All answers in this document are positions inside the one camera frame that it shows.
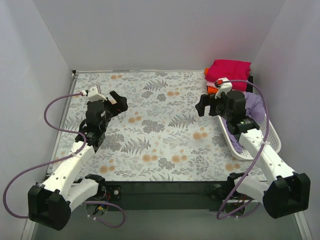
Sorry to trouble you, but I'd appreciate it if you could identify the purple t shirt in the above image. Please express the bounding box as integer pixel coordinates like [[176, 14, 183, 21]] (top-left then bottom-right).
[[221, 92, 266, 154]]

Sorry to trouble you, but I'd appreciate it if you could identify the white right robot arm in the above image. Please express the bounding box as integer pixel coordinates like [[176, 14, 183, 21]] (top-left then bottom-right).
[[195, 90, 311, 219]]

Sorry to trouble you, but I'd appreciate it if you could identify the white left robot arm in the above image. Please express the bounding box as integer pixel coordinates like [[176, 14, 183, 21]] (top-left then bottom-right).
[[27, 87, 128, 231]]

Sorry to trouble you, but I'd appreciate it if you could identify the orange folded t shirt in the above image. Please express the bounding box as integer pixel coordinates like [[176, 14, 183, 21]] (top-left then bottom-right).
[[204, 65, 221, 94]]

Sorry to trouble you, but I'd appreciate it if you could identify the pink folded t shirt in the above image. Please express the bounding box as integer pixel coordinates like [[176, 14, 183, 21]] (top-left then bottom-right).
[[206, 80, 221, 89]]

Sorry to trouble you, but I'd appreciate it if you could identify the black folded t shirt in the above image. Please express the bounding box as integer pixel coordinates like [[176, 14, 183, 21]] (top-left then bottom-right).
[[245, 75, 254, 93]]

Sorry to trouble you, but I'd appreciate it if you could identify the magenta folded t shirt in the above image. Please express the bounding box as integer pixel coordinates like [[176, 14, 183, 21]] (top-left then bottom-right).
[[211, 59, 251, 81]]

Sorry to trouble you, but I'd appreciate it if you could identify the white perforated plastic basket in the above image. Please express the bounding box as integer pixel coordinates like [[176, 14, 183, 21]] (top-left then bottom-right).
[[217, 115, 282, 161]]

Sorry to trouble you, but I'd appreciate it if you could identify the floral patterned table mat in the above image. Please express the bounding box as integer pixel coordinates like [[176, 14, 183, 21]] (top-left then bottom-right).
[[49, 70, 268, 183]]

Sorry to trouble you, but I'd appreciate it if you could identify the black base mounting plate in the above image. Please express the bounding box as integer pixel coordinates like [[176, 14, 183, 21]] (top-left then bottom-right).
[[88, 181, 233, 211]]

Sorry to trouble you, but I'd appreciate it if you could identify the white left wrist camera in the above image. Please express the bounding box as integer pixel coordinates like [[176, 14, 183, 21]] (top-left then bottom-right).
[[82, 85, 107, 102]]

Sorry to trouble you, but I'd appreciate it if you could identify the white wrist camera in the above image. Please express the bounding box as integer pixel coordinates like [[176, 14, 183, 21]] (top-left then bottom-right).
[[82, 85, 107, 102], [214, 77, 233, 99]]

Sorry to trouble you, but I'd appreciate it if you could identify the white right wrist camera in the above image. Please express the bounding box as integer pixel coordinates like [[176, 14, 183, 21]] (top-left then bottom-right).
[[214, 77, 233, 99]]

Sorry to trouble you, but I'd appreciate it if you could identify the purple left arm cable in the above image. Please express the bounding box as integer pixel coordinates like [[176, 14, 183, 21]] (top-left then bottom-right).
[[3, 91, 126, 229]]

